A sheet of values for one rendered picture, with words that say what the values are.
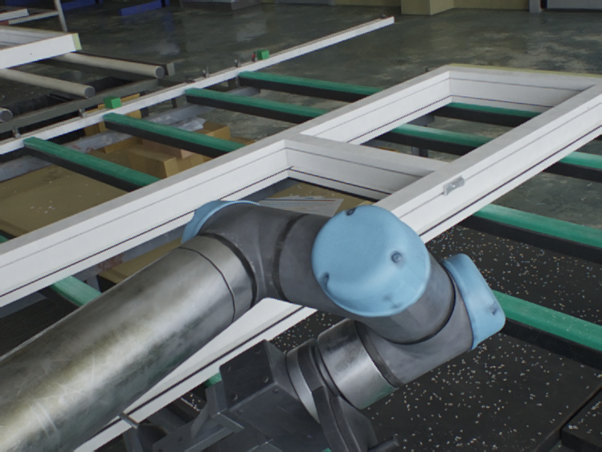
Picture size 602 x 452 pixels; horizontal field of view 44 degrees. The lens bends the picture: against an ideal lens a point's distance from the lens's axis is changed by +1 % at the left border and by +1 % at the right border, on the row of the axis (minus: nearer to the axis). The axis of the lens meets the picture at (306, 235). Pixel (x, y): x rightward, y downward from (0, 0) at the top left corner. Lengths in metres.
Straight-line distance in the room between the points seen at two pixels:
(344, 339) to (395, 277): 0.14
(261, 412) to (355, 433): 0.08
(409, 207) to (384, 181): 0.20
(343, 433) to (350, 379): 0.05
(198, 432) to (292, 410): 0.09
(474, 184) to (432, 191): 0.12
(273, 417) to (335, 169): 0.84
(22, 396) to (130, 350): 0.07
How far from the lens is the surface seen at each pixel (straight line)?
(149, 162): 2.26
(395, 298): 0.53
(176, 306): 0.53
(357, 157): 1.39
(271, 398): 0.64
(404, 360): 0.63
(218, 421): 0.67
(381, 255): 0.51
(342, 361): 0.64
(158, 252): 1.84
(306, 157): 1.49
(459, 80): 1.91
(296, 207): 1.94
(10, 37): 3.99
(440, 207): 1.24
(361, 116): 1.68
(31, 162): 2.11
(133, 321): 0.52
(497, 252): 1.75
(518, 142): 1.40
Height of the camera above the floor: 1.39
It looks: 25 degrees down
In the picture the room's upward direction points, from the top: 8 degrees counter-clockwise
